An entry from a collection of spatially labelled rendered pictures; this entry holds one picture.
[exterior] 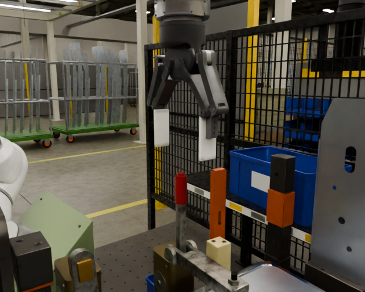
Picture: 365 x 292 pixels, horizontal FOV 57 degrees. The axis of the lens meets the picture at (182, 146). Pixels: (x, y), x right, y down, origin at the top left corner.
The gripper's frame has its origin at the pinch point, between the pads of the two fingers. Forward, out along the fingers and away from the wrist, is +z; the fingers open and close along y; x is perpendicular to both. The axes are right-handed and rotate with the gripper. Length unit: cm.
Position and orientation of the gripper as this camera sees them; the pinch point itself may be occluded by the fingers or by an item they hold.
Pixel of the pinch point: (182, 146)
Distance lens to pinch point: 58.1
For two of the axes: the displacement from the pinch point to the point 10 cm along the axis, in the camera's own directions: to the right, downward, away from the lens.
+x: 8.2, -1.1, 5.6
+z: 0.0, 9.8, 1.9
